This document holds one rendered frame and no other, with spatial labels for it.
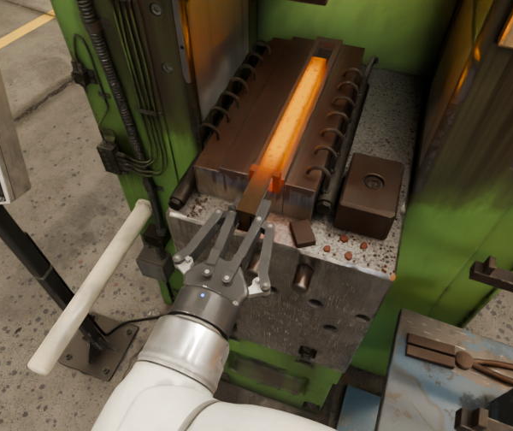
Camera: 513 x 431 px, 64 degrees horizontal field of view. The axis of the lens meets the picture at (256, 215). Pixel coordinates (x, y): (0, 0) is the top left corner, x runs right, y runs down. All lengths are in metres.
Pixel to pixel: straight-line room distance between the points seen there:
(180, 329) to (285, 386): 0.92
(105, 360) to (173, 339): 1.17
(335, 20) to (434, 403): 0.78
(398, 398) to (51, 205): 1.70
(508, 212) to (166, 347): 0.61
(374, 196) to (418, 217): 0.21
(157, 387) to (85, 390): 1.19
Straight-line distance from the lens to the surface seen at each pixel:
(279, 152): 0.64
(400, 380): 0.82
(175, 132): 0.86
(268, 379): 1.35
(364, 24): 0.99
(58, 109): 2.64
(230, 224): 0.54
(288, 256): 0.66
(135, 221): 1.06
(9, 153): 0.75
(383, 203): 0.64
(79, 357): 1.64
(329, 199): 0.64
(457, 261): 0.93
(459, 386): 0.85
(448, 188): 0.77
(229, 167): 0.65
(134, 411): 0.42
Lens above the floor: 1.45
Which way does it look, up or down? 52 degrees down
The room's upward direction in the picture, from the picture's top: straight up
